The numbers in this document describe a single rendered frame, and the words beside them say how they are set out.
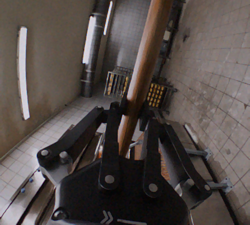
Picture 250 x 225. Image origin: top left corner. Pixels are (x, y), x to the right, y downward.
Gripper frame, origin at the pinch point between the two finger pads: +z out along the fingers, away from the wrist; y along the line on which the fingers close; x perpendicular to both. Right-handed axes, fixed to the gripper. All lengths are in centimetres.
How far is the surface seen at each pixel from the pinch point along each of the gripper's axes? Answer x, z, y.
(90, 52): -10, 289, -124
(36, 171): -139, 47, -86
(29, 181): -137, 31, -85
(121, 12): 170, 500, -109
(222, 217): -82, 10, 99
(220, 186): -77, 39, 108
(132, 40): 66, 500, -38
